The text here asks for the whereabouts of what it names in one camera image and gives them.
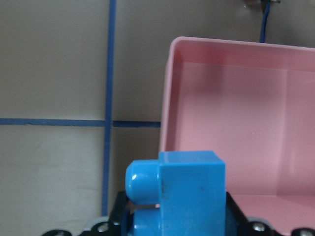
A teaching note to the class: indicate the blue toy block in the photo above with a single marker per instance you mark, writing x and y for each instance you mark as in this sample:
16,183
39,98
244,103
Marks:
182,193

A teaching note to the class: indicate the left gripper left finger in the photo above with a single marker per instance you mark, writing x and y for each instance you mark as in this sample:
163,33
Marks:
118,223

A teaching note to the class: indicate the pink plastic box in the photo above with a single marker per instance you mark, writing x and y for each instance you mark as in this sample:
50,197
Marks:
253,104

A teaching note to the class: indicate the brown paper table cover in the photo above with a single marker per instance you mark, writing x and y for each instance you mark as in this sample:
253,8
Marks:
81,91

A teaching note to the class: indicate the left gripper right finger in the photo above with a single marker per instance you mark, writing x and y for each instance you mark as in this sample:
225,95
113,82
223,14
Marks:
237,224

